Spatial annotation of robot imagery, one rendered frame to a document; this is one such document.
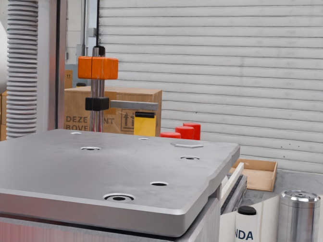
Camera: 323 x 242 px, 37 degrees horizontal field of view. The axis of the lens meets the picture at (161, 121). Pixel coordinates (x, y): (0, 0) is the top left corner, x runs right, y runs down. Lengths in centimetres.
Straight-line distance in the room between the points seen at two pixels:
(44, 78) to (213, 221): 48
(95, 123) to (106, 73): 7
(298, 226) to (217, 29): 462
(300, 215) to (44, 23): 38
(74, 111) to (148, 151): 106
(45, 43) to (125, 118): 65
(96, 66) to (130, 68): 478
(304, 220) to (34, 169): 34
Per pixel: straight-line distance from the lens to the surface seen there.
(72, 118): 128
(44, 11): 63
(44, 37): 63
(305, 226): 48
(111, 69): 65
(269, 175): 172
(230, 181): 121
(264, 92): 491
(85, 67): 64
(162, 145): 24
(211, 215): 17
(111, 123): 126
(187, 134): 81
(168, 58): 522
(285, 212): 48
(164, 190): 15
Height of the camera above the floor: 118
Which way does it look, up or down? 6 degrees down
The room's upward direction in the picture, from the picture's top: 2 degrees clockwise
